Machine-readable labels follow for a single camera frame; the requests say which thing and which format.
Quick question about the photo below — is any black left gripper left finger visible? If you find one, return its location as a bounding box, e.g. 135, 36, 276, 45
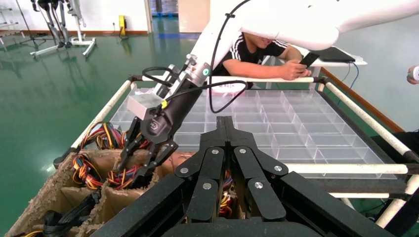
174, 116, 230, 223

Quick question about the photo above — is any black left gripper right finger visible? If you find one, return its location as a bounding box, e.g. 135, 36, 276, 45
226, 116, 289, 221

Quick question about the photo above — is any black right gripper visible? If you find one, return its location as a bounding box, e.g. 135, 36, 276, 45
118, 79, 204, 179

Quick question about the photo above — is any black smartphone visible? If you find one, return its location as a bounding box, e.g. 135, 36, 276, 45
299, 52, 321, 69

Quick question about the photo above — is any bystander forearm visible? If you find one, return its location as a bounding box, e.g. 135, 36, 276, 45
286, 45, 303, 64
226, 59, 291, 80

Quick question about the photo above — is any bystander hand holding phone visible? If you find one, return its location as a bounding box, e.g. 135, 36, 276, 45
282, 60, 312, 81

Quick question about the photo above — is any bystander hand with white band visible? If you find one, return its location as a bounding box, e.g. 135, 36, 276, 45
407, 65, 419, 85

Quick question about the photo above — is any clear plastic compartment tray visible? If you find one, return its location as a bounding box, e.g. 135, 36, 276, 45
109, 87, 398, 180

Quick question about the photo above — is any brown cardboard divider box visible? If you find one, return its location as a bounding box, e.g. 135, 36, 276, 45
4, 149, 197, 237

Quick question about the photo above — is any white wheeled equipment stand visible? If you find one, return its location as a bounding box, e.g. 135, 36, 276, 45
30, 0, 97, 59

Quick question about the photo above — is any person in black shirt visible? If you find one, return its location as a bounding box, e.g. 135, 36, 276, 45
212, 32, 297, 78

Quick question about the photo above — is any beige door panel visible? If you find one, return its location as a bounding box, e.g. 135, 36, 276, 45
178, 0, 211, 34

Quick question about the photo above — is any black laptop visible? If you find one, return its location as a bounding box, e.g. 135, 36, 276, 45
312, 46, 356, 63

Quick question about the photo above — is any white desk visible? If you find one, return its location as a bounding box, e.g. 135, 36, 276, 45
261, 45, 368, 90

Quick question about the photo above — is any grey metal rack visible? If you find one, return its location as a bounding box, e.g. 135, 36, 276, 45
0, 6, 25, 51

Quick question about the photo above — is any wire bundle third row middle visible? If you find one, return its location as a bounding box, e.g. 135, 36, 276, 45
218, 168, 236, 219

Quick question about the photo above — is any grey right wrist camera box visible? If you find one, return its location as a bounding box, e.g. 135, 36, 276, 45
126, 92, 165, 121

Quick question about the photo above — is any wire bundle top middle cell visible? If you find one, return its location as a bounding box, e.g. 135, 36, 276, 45
71, 153, 106, 191

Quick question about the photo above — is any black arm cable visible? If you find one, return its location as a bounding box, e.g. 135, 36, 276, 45
142, 0, 249, 114

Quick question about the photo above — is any white pipe rack frame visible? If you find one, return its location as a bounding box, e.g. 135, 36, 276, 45
53, 74, 419, 230

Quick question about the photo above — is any black cable bundle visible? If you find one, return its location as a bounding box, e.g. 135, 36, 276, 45
42, 191, 101, 237

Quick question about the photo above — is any yellow box on post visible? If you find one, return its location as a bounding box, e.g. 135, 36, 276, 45
118, 14, 128, 39

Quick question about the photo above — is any blue cable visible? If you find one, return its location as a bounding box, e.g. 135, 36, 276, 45
347, 62, 360, 90

